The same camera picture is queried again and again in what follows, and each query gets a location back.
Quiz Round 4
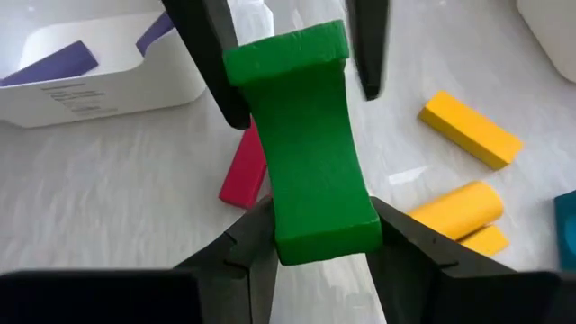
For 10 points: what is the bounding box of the green arch block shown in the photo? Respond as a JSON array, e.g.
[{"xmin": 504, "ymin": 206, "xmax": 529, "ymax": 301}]
[{"xmin": 222, "ymin": 19, "xmax": 384, "ymax": 266}]

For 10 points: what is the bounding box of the yellow cylinder block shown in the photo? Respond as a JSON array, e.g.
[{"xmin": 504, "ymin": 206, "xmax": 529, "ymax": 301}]
[{"xmin": 406, "ymin": 180, "xmax": 505, "ymax": 242}]

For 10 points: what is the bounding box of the blue arch block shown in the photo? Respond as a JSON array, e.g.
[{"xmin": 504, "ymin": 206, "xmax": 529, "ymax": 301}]
[{"xmin": 553, "ymin": 189, "xmax": 576, "ymax": 273}]

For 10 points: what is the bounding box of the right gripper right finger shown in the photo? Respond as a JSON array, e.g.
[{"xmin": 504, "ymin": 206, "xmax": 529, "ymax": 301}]
[{"xmin": 366, "ymin": 196, "xmax": 514, "ymax": 324}]

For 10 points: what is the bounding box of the red bar block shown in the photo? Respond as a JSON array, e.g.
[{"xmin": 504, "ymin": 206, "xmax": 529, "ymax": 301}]
[{"xmin": 218, "ymin": 115, "xmax": 272, "ymax": 211}]

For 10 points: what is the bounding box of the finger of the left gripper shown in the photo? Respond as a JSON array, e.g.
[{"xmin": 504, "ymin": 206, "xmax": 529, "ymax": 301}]
[
  {"xmin": 346, "ymin": 0, "xmax": 391, "ymax": 101},
  {"xmin": 161, "ymin": 0, "xmax": 252, "ymax": 131}
]

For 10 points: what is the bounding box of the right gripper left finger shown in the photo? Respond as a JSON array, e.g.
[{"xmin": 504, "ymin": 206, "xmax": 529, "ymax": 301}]
[{"xmin": 175, "ymin": 196, "xmax": 280, "ymax": 324}]

